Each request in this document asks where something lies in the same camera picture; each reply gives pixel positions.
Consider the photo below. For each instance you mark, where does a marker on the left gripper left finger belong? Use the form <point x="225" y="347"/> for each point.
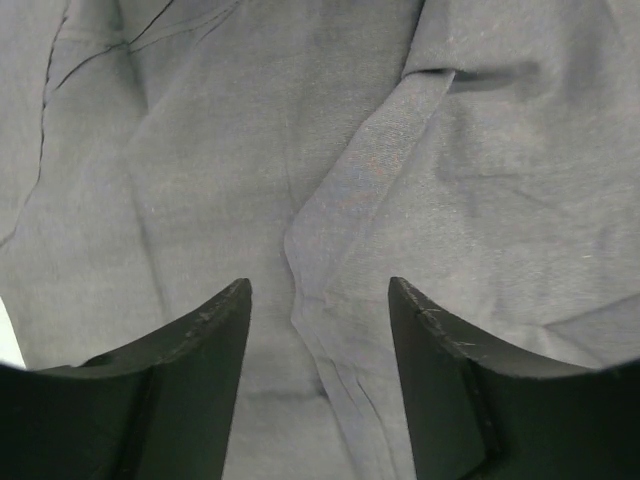
<point x="160" y="407"/>

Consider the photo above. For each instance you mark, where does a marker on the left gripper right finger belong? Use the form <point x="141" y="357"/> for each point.
<point x="478" y="407"/>

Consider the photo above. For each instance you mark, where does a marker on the grey long sleeve shirt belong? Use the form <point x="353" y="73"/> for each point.
<point x="486" y="151"/>

